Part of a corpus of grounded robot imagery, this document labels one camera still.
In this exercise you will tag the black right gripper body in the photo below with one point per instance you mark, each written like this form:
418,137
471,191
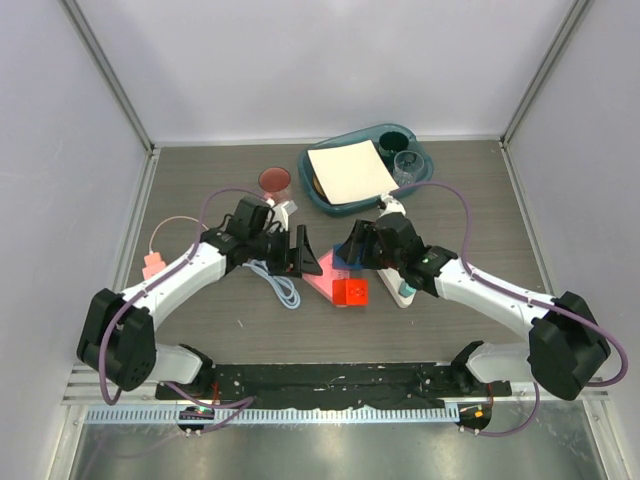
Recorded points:
388,258

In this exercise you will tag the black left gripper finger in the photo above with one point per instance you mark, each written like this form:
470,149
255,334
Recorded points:
279,256
305,262

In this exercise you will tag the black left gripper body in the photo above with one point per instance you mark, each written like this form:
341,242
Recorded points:
262,244

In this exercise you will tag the blue cube socket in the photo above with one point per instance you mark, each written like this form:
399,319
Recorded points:
340,264

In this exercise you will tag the pink triangular power strip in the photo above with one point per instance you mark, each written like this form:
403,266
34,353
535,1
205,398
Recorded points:
323,284

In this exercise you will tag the red cube socket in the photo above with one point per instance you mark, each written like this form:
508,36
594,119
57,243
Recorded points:
347,292

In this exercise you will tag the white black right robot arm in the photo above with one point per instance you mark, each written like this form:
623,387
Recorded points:
563,347

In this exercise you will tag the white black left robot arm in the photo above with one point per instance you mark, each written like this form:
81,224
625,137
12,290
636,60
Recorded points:
118,339

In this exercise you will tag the teal plug adapter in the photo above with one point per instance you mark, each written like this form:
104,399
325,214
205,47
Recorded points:
405,290

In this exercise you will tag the pink charger plug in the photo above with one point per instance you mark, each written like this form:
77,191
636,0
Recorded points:
153,264

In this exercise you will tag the white triangular power strip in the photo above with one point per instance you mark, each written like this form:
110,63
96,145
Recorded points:
392,280

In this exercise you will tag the teal plastic tray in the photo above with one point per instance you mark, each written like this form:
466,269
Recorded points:
373,133

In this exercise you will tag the clear glass cup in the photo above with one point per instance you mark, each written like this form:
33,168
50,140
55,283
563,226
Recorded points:
407,168

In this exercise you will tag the white paper sheet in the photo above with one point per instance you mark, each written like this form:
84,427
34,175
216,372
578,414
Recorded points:
351,173

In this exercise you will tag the dark green cup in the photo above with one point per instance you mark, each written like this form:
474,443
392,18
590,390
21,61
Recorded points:
392,142

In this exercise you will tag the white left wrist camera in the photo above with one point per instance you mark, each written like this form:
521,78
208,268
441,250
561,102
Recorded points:
281,213

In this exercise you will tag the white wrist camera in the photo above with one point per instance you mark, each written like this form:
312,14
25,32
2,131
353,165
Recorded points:
387,204
281,213

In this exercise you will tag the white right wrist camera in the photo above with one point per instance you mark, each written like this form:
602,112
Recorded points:
387,204

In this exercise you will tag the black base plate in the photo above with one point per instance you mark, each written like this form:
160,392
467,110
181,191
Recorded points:
385,386

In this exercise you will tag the perforated cable duct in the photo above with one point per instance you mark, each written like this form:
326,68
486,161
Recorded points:
187,414

